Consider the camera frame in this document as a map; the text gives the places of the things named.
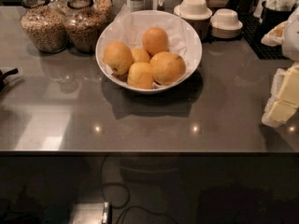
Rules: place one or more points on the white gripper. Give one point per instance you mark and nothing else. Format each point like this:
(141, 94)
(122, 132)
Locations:
(291, 41)

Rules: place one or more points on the large orange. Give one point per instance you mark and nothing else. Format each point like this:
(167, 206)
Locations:
(167, 67)

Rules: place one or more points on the white ceramic bowl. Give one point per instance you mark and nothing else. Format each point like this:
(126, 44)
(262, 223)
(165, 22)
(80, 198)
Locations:
(193, 52)

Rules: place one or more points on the small middle orange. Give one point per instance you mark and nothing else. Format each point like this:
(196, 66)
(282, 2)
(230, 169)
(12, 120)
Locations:
(140, 55)

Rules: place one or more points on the white paper bowl liner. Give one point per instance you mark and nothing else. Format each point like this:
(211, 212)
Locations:
(174, 31)

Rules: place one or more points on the black rubber mat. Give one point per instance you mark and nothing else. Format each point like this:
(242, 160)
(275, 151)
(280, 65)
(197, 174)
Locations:
(263, 52)

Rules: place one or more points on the right stack paper bowls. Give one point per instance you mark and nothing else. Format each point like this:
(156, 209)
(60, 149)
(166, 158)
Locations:
(225, 24)

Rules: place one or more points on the stack paper bowls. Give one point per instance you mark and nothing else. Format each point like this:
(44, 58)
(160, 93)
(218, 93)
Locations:
(196, 13)
(225, 24)

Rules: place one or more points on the black container with packets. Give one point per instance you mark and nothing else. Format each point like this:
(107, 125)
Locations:
(274, 12)

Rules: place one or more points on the left stack paper bowls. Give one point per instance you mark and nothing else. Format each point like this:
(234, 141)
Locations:
(196, 13)

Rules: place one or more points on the orange at back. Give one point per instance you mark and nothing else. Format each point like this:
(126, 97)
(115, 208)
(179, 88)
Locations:
(155, 40)

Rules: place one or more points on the orange at front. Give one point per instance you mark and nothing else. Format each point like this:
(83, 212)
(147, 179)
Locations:
(140, 76)

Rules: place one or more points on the orange at left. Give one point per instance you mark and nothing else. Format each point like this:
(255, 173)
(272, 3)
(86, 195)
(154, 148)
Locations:
(118, 57)

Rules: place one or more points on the rear glass cereal jar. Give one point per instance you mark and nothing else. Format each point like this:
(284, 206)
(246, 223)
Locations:
(104, 7)

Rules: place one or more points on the glass cereal jar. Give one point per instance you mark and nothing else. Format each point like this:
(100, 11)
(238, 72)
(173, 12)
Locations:
(83, 24)
(104, 7)
(43, 26)

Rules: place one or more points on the metal box on floor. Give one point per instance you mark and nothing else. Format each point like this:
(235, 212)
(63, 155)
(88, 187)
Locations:
(90, 213)

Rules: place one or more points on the middle glass cereal jar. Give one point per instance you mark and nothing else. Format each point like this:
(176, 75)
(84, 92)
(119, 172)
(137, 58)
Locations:
(83, 24)

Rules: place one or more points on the left glass cereal jar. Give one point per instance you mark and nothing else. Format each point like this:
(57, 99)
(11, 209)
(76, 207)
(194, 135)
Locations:
(43, 26)

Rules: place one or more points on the black handle at left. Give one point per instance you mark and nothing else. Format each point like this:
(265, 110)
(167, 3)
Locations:
(3, 76)

